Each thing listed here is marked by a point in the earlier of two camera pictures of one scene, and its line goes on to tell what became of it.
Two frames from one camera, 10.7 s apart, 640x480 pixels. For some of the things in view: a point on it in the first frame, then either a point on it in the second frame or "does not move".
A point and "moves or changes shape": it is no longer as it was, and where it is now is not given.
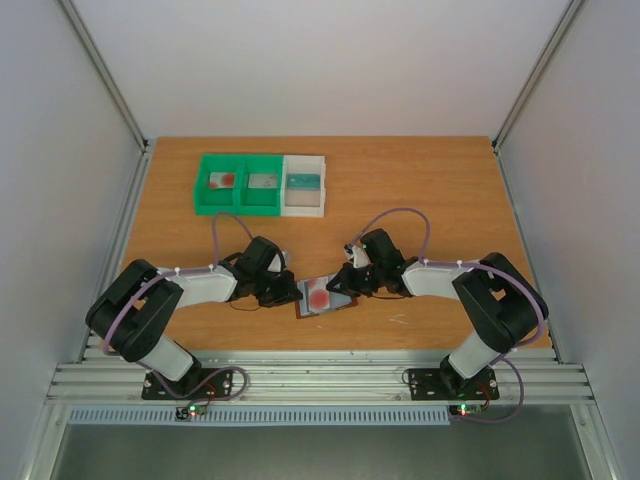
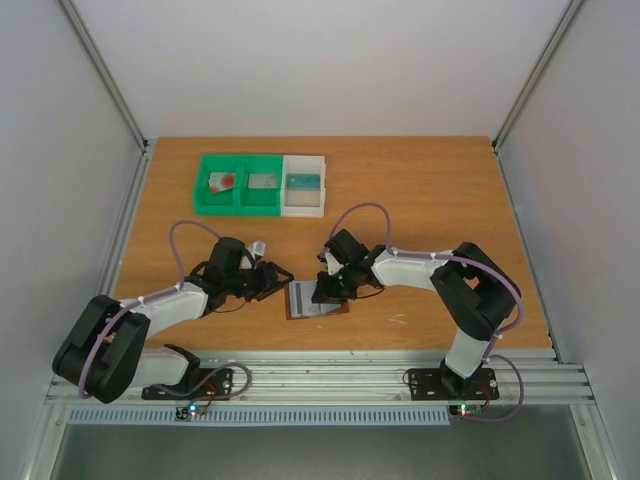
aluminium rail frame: x=537 y=373 does not move
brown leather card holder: x=318 y=299 → x=289 y=308
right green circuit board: x=465 y=410 does not move
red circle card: x=319 y=294 moves or changes shape
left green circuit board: x=190 y=411 does not move
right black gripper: x=356 y=280 does not move
